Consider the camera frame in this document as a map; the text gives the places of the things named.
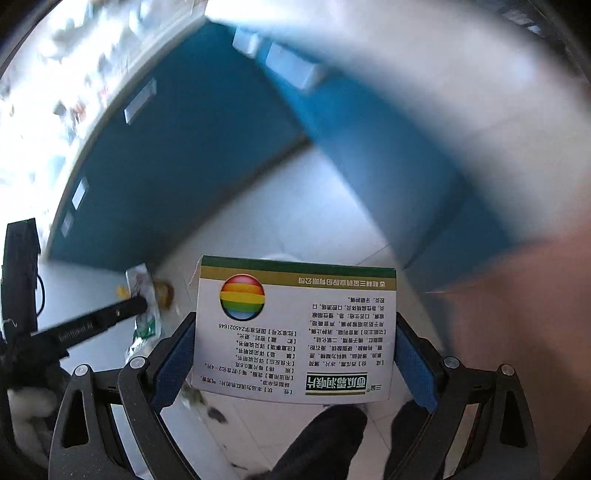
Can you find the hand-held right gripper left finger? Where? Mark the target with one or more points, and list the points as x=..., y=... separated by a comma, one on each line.
x=175, y=364

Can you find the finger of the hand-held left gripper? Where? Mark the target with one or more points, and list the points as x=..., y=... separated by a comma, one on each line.
x=124, y=311

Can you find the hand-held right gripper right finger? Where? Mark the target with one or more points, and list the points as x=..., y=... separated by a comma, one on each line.
x=415, y=364

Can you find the white green medicine box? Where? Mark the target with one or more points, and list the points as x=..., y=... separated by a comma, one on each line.
x=295, y=332

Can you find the person's left forearm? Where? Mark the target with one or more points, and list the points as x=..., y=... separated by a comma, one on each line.
x=32, y=406

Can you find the yellow floor scrap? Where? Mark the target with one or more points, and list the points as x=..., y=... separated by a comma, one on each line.
x=122, y=291

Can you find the green white plastic bag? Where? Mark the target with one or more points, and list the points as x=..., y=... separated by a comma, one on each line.
x=143, y=281

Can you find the brown floor scrap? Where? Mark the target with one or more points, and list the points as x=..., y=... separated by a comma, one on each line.
x=165, y=293

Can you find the person's dark pants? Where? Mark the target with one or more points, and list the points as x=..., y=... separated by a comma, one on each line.
x=323, y=443

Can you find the blue kitchen cabinet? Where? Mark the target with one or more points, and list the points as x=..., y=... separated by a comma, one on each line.
x=184, y=161

